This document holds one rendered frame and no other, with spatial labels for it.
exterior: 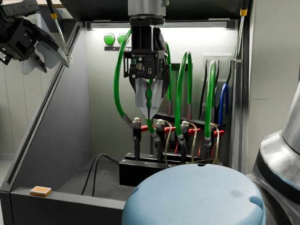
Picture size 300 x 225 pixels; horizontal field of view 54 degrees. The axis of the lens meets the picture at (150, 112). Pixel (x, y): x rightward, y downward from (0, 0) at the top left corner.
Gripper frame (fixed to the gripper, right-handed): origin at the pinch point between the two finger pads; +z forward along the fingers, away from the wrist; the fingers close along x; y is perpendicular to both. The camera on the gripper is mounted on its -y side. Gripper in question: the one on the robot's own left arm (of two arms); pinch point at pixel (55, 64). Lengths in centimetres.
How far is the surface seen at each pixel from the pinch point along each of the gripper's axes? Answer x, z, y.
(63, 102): -27.0, 27.0, -11.7
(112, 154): -28, 64, -8
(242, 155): 37, 40, 7
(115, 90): 9.6, 13.4, -0.2
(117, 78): 10.4, 11.6, -2.7
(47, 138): -26.9, 26.8, 4.2
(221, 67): 26, 49, -36
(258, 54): 42, 33, -23
